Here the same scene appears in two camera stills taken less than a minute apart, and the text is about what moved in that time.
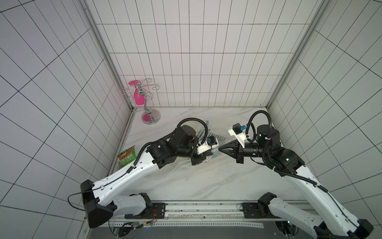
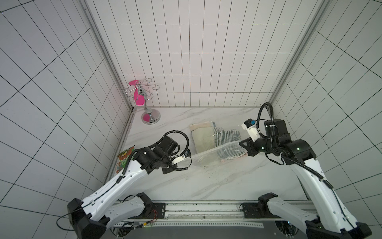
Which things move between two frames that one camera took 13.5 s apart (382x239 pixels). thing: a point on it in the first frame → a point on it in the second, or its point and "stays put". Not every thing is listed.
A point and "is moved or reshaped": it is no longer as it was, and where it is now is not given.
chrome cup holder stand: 149,117 stays put
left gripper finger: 197,159 → 166,170
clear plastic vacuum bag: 186,161 is moved or reshaped
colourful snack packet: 126,157 stays put
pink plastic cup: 140,99 stays put
